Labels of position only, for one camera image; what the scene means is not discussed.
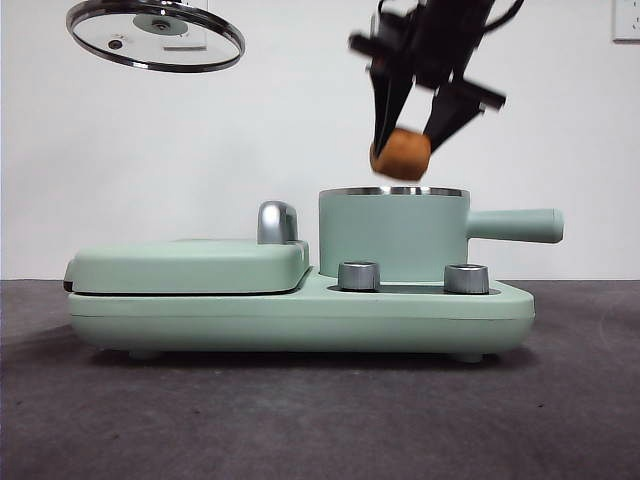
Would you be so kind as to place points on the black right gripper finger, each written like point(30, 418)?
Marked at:
point(450, 112)
point(389, 100)

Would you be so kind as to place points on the glass lid with green knob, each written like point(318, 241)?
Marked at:
point(160, 26)

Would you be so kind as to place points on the silver control dial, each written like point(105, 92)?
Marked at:
point(466, 279)
point(358, 276)

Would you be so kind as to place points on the mint green breakfast machine base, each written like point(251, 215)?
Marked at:
point(300, 325)

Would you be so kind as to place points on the mint green griddle cover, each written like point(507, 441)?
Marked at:
point(185, 267)

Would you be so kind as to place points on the white wall socket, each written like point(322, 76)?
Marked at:
point(629, 20)
point(199, 31)

